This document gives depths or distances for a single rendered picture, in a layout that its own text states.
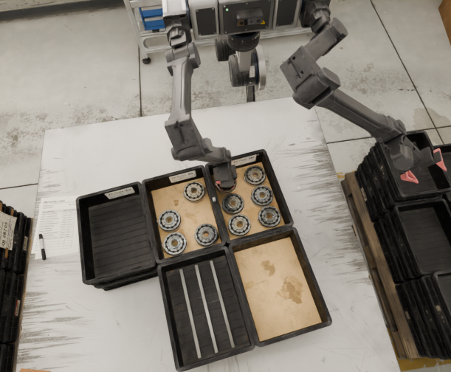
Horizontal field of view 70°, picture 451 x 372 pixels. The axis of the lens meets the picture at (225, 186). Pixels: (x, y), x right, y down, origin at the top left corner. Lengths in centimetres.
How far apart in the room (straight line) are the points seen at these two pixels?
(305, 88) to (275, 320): 92
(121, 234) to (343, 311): 105
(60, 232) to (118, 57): 210
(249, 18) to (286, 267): 99
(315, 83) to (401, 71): 259
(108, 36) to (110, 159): 203
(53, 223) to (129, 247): 50
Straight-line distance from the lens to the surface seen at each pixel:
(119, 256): 154
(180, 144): 91
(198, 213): 152
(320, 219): 169
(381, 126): 113
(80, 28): 395
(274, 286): 144
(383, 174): 215
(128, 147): 193
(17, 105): 352
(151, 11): 306
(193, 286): 144
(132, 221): 157
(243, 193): 155
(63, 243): 181
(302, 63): 91
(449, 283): 208
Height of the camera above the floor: 224
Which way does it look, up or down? 65 degrees down
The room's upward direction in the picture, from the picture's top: 5 degrees counter-clockwise
